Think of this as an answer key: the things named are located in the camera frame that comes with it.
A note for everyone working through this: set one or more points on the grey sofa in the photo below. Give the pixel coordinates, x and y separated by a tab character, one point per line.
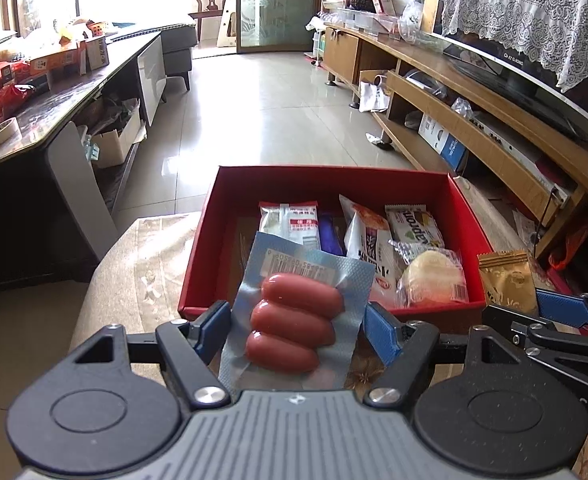
179	45

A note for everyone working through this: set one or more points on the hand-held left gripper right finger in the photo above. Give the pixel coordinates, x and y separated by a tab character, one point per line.
379	332

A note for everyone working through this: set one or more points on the blue white box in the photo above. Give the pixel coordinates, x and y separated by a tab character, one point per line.
441	140

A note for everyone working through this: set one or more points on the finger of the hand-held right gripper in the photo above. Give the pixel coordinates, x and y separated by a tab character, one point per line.
509	322
559	305

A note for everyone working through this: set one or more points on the black curved television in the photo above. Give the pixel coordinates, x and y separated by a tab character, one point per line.
514	75

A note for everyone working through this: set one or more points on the wooden television stand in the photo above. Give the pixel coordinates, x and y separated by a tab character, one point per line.
499	125

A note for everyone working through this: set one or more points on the white orange snack packet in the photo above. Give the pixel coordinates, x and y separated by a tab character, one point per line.
369	245

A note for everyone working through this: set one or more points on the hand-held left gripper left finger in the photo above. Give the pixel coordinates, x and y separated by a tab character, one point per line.
214	327

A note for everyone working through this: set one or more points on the orange carton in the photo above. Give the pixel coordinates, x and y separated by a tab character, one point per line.
56	60

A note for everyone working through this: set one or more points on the white red label snack packet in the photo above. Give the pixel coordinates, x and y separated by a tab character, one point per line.
294	222

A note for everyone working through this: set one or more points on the vacuum-packed sausage packet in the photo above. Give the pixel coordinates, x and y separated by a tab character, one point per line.
294	320

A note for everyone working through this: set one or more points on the white printed wafer packet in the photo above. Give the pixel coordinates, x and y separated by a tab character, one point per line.
414	227

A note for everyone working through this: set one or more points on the dark glossy side table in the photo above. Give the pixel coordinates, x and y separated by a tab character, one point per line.
24	200

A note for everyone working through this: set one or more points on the blue foil snack packet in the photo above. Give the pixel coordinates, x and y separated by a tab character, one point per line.
330	235

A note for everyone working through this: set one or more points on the open cardboard box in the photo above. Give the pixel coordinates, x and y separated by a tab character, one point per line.
116	142

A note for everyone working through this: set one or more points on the orange plastic bag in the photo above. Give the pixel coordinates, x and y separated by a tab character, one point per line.
571	247

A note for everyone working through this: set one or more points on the round bun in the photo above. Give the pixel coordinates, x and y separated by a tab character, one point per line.
434	275

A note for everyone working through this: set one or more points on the beige patterned tablecloth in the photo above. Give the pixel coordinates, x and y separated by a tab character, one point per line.
139	270

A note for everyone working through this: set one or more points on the white paper bag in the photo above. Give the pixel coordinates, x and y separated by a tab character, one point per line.
374	95

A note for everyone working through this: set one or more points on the white lace cloth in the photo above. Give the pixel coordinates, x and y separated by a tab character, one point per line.
524	5

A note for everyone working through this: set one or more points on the white set-top device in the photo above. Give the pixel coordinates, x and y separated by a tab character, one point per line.
519	155

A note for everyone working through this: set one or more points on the small printed carton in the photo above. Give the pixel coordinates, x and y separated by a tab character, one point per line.
97	54

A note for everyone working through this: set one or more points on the red cardboard box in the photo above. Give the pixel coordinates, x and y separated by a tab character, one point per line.
324	180

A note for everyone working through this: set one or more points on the glass sliding door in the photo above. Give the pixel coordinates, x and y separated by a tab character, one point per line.
279	5

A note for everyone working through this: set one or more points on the gold foil snack packet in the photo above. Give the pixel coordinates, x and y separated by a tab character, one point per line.
506	280

